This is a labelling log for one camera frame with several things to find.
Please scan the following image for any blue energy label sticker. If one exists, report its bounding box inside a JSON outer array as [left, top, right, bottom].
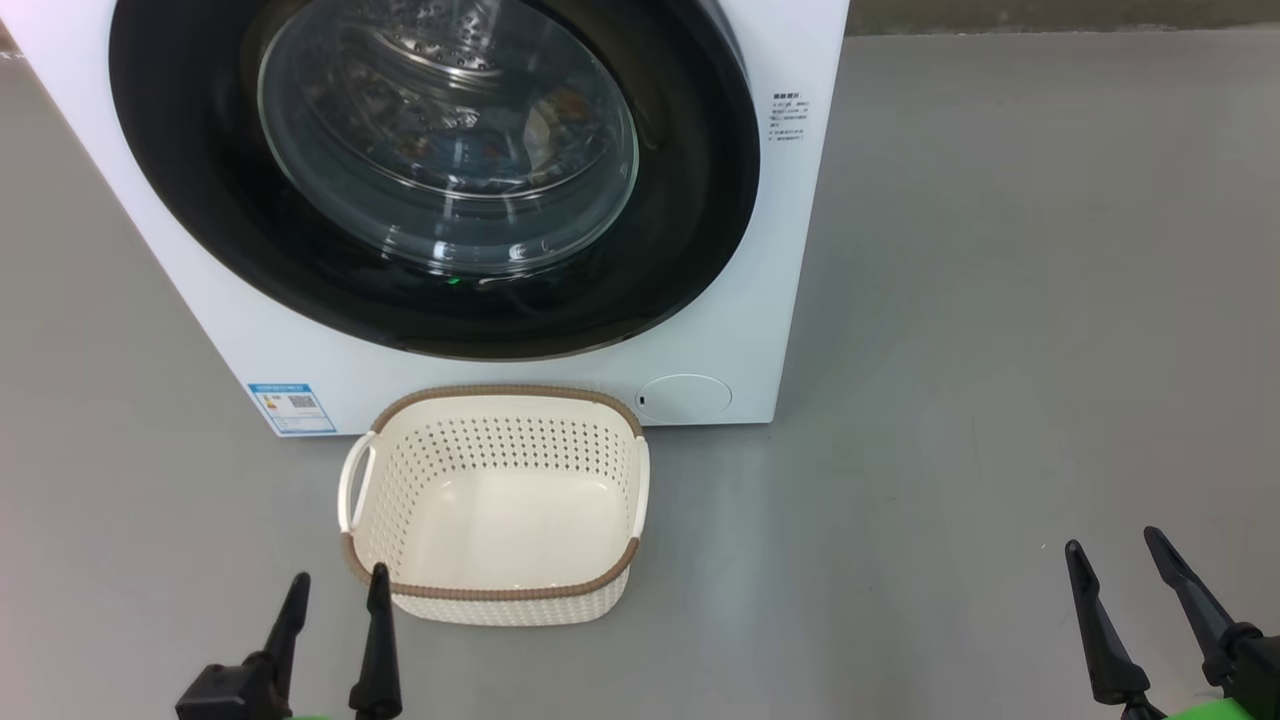
[[246, 381, 338, 437]]

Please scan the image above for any white front-load washing machine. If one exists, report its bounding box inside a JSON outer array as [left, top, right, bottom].
[[0, 0, 852, 439]]

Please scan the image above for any cream perforated laundry basket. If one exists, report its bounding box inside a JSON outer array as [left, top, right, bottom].
[[337, 385, 652, 629]]

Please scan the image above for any round glass washing machine door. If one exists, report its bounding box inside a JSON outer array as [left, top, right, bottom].
[[108, 0, 762, 362]]

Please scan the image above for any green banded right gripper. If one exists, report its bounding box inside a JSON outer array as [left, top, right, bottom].
[[1064, 526, 1280, 720]]

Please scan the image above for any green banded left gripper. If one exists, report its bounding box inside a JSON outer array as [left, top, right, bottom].
[[176, 562, 404, 720]]

